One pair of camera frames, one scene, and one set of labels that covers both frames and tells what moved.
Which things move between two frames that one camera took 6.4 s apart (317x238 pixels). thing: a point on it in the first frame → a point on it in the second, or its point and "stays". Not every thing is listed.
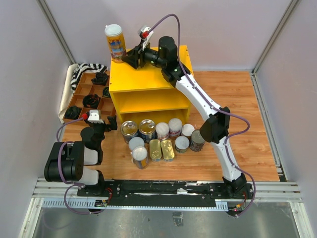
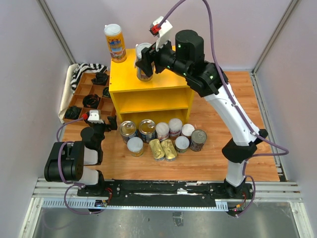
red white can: x=175 y=127 stays
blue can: x=129 y=130 stays
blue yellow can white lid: x=139 y=156 → x=140 y=73
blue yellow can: x=116 y=41 stays
